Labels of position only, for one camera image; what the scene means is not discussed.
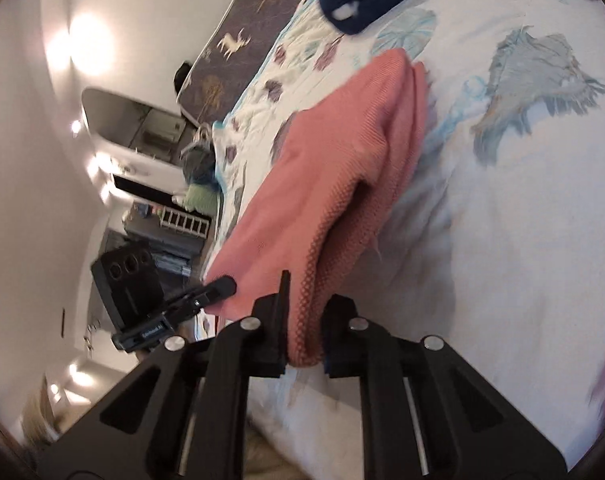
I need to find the white cabinet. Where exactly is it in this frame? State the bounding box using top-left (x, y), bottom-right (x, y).
top-left (81, 87), bottom-right (199, 196)

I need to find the grey green cloth pile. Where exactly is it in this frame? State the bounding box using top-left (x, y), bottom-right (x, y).
top-left (180, 127), bottom-right (218, 186)

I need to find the white slatted rack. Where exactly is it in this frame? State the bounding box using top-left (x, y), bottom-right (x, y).
top-left (160, 207), bottom-right (209, 239)

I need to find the pink knitted cloth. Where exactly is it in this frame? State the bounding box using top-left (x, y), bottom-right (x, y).
top-left (202, 49), bottom-right (431, 368)

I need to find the white leaf print blanket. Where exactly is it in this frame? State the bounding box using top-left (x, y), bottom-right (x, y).
top-left (202, 0), bottom-right (605, 471)

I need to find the dark patterned headboard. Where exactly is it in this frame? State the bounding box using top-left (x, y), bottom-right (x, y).
top-left (176, 0), bottom-right (343, 126)

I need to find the black object behind bed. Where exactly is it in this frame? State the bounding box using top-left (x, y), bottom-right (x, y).
top-left (174, 61), bottom-right (194, 92)

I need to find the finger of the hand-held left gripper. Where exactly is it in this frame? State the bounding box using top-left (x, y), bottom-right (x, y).
top-left (165, 276), bottom-right (238, 322)

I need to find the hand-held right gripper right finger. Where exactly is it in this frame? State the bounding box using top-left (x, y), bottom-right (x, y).
top-left (323, 294), bottom-right (568, 480)

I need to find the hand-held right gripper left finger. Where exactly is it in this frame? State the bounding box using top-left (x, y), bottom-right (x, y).
top-left (37, 270), bottom-right (290, 480)

